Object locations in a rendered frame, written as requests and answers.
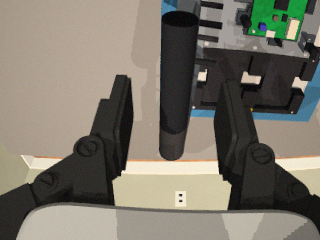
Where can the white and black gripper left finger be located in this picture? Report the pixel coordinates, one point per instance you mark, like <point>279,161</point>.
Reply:
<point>82,175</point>

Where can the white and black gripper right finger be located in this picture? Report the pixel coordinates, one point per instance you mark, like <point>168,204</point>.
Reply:
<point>253,163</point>

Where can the green circuit board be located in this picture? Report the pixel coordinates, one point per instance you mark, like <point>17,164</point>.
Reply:
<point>277,18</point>

